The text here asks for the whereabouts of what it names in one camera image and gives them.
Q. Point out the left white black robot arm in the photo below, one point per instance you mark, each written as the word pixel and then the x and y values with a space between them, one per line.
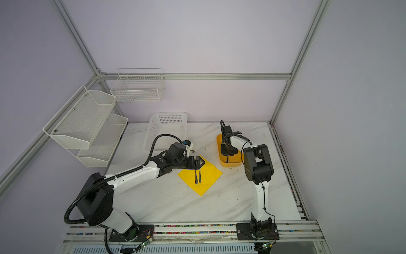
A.
pixel 97 196

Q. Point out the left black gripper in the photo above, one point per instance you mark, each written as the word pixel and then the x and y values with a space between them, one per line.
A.
pixel 192 165

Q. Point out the metal spoon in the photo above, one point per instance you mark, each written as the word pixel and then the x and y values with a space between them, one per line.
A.
pixel 196 178

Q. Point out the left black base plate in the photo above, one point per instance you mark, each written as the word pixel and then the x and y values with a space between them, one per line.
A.
pixel 133 233

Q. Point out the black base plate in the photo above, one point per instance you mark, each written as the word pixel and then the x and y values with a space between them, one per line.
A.
pixel 247 231
pixel 133 233

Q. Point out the white plastic perforated basket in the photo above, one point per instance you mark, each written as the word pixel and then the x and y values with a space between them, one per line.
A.
pixel 174 123

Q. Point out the aluminium front rail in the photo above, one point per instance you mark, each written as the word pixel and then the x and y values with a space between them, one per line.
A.
pixel 204 232

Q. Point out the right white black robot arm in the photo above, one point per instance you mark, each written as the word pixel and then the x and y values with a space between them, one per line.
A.
pixel 258 169

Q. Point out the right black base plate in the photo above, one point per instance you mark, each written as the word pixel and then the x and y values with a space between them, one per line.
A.
pixel 247 231

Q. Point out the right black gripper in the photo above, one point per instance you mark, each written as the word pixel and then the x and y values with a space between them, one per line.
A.
pixel 224 153

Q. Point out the white wire wall basket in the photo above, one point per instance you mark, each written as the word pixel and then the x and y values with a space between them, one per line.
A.
pixel 139 85

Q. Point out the lower white mesh shelf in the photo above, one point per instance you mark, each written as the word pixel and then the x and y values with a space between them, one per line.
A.
pixel 101 150

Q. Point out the yellow plastic tub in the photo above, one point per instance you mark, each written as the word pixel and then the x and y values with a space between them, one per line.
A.
pixel 234 161

